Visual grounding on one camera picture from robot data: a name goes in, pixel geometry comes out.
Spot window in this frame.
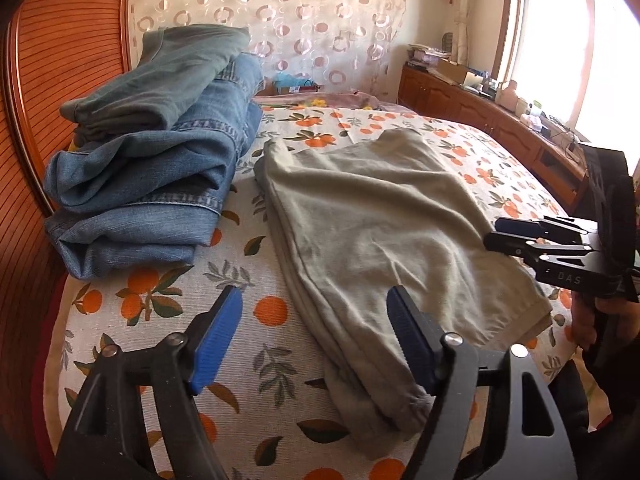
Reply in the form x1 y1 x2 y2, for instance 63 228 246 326
492 0 640 146

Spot folded blue jeans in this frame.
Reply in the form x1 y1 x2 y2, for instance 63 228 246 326
42 52 266 281

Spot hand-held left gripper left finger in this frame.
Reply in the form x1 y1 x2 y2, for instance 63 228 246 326
52 285 244 480

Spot circle pattern sheer curtain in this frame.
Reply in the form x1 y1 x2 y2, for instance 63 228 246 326
125 0 406 106

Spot wooden headboard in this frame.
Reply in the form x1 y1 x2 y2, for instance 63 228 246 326
0 0 133 480

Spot person's right hand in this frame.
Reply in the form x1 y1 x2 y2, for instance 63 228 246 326
570 294 640 353

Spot beige window curtain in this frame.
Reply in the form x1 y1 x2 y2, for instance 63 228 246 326
447 0 506 68

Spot orange fruit print bedsheet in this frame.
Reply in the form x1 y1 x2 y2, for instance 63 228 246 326
57 105 601 480

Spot grey-green pants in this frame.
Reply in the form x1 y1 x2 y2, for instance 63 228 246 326
252 127 553 461

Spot folded faded green jeans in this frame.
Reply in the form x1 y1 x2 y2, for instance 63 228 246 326
60 24 251 143

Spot floral fleece blanket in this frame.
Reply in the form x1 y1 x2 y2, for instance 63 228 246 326
252 89 416 113

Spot person's dark clothing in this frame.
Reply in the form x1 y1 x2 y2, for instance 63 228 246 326
547 355 640 480

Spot cardboard box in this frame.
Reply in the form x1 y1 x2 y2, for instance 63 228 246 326
435 60 483 87

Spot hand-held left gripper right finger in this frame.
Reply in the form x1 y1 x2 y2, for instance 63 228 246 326
386 285 581 480

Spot blue bag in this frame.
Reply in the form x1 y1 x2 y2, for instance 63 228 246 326
272 72 321 96

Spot stack of papers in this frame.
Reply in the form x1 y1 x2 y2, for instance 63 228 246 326
406 44 451 68

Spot long wooden cabinet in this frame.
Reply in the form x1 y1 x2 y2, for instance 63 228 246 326
397 62 591 211

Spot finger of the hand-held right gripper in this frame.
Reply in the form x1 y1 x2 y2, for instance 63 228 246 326
495 215 599 242
483 231 597 267

